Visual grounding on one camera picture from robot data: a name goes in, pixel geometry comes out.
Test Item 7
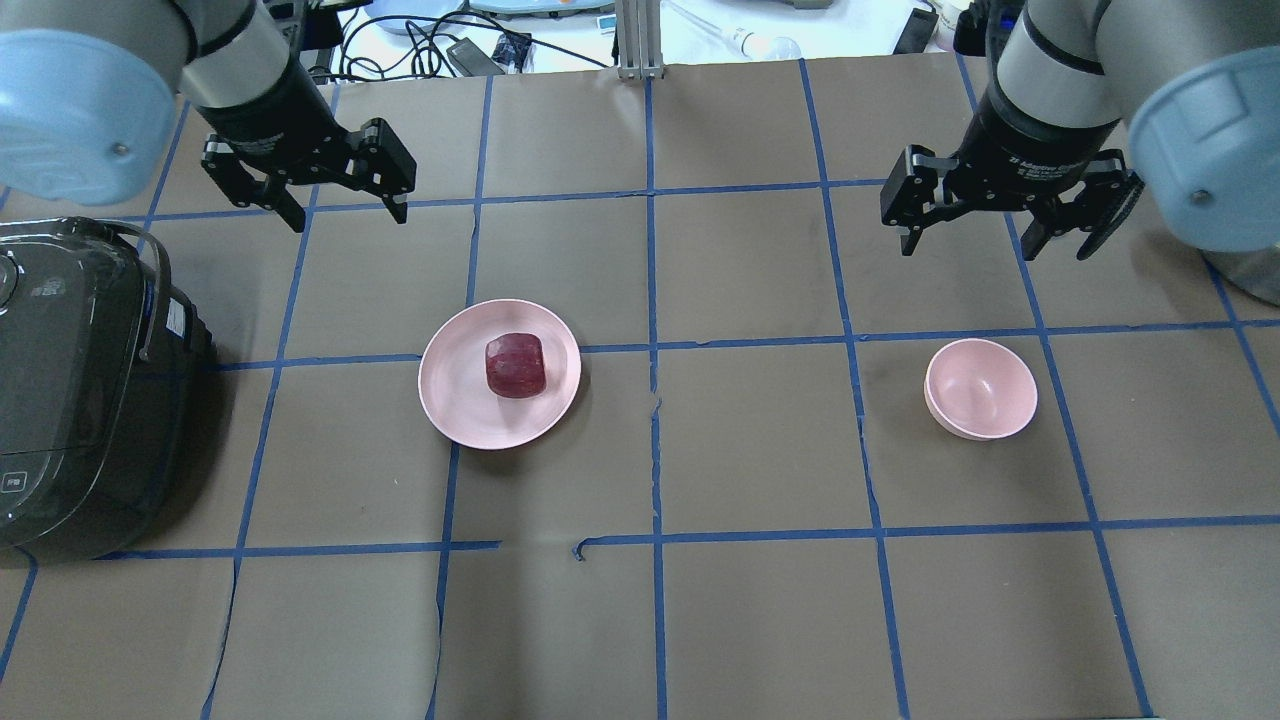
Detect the black power adapter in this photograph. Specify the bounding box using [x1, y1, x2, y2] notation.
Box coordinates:
[445, 38, 506, 77]

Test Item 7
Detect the aluminium frame post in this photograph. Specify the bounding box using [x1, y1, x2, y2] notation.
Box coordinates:
[614, 0, 666, 82]

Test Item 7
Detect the pink bowl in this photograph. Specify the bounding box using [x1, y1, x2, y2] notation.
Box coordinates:
[923, 338, 1039, 442]

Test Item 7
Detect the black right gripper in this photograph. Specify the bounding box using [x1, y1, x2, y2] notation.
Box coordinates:
[879, 100, 1146, 263]

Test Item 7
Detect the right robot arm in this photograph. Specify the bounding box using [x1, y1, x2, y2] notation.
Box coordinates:
[879, 1, 1279, 305]

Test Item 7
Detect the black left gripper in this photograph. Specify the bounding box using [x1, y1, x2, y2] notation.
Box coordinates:
[200, 70, 417, 234]

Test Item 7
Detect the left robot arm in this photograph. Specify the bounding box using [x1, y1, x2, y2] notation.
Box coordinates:
[1, 1, 417, 232]

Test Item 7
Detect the dark grey rice cooker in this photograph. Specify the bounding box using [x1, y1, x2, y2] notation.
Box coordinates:
[1, 217, 212, 569]

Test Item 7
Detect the red apple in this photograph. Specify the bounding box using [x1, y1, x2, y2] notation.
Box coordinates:
[485, 332, 547, 398]

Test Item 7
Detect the pink plate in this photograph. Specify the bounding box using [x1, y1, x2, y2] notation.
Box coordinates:
[417, 299, 582, 450]

